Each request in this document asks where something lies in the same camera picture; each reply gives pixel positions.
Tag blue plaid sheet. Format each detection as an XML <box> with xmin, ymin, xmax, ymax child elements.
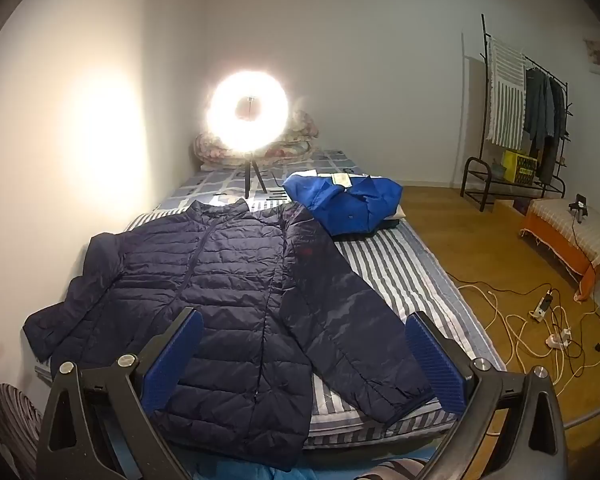
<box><xmin>154</xmin><ymin>148</ymin><xmax>364</xmax><ymax>211</ymax></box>

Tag white floor cable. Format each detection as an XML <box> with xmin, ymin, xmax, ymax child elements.
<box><xmin>450</xmin><ymin>278</ymin><xmax>600</xmax><ymax>386</ymax></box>

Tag orange covered low table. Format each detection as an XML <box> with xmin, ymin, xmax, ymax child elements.
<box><xmin>520</xmin><ymin>198</ymin><xmax>600</xmax><ymax>302</ymax></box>

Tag navy puffer jacket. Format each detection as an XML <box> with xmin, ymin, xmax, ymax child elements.
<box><xmin>22</xmin><ymin>197</ymin><xmax>436</xmax><ymax>472</ymax></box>

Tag floral rolled quilt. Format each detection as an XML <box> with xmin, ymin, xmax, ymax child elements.
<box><xmin>193</xmin><ymin>110</ymin><xmax>320</xmax><ymax>167</ymax></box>

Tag striped bed mattress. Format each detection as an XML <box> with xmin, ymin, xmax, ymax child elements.
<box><xmin>34</xmin><ymin>204</ymin><xmax>507</xmax><ymax>450</ymax></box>

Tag ring light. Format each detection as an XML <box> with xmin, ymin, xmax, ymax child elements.
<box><xmin>206</xmin><ymin>70</ymin><xmax>289</xmax><ymax>154</ymax></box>

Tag dark hanging clothes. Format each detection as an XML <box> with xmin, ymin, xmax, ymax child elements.
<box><xmin>524</xmin><ymin>67</ymin><xmax>567</xmax><ymax>185</ymax></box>

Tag black clothes rack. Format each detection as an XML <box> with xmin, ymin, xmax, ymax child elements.
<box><xmin>460</xmin><ymin>22</ymin><xmax>571</xmax><ymax>211</ymax></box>

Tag striped hanging towel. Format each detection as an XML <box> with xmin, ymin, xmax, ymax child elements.
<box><xmin>486</xmin><ymin>36</ymin><xmax>527</xmax><ymax>151</ymax></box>

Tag yellow crate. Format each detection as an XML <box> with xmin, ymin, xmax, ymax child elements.
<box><xmin>501</xmin><ymin>151</ymin><xmax>538</xmax><ymax>185</ymax></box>

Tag blue folded shirt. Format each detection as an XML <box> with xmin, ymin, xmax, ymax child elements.
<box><xmin>283</xmin><ymin>171</ymin><xmax>402</xmax><ymax>236</ymax></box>

